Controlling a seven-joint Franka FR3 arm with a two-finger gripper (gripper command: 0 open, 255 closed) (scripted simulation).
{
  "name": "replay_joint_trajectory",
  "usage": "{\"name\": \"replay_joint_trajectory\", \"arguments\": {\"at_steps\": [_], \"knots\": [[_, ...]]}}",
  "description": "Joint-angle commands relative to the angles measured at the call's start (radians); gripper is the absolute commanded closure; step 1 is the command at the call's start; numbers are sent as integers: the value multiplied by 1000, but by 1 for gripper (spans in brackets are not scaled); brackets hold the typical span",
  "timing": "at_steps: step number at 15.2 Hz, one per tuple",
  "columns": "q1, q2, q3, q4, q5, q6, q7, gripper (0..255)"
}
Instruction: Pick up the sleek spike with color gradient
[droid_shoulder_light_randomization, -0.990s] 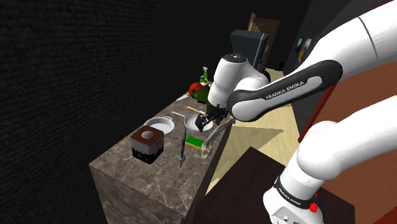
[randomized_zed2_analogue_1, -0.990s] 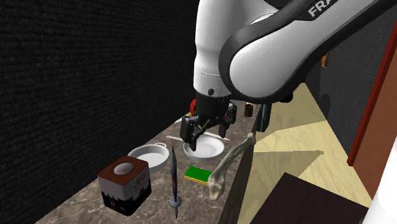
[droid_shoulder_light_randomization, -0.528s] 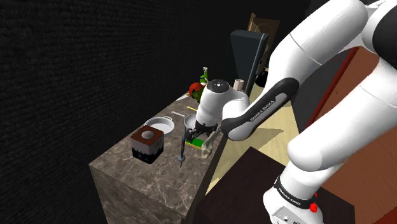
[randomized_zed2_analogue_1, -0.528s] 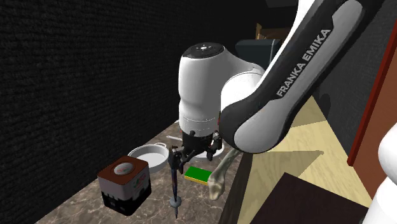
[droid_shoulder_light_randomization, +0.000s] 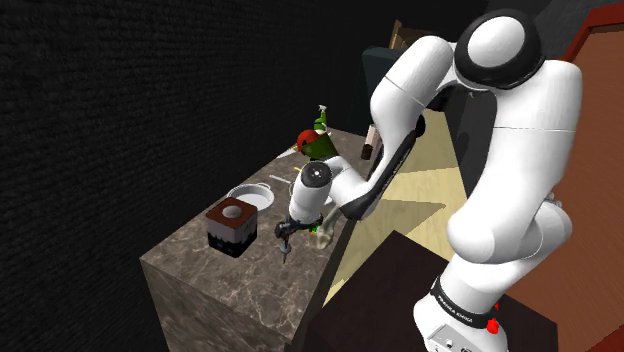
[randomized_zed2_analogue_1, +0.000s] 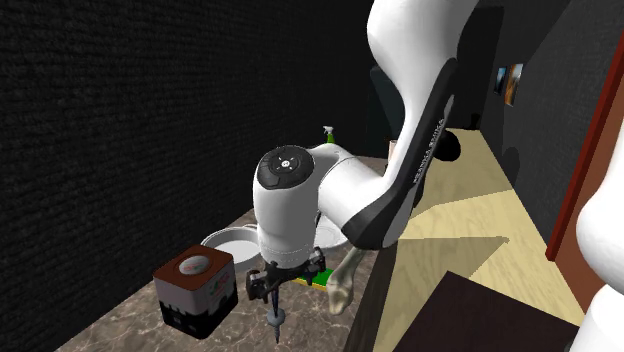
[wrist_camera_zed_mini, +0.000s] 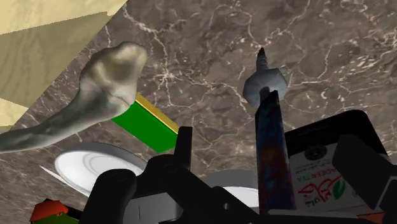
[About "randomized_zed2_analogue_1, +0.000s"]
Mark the white bowl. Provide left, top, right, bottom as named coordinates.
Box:
left=200, top=224, right=263, bottom=274

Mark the dark grey pointed tool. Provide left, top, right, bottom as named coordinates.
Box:
left=265, top=287, right=290, bottom=344

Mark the orange wall picture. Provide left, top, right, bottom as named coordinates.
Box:
left=503, top=62, right=525, bottom=108

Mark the red-brown door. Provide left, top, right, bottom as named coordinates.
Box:
left=544, top=29, right=624, bottom=314

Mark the brown and white cube box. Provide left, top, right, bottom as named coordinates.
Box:
left=152, top=244, right=240, bottom=340

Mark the green and yellow sponge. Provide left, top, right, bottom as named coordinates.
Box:
left=294, top=266, right=336, bottom=293

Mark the white plate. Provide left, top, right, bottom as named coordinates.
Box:
left=313, top=214, right=350, bottom=253

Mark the blue wall picture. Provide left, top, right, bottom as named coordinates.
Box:
left=492, top=65, right=509, bottom=97

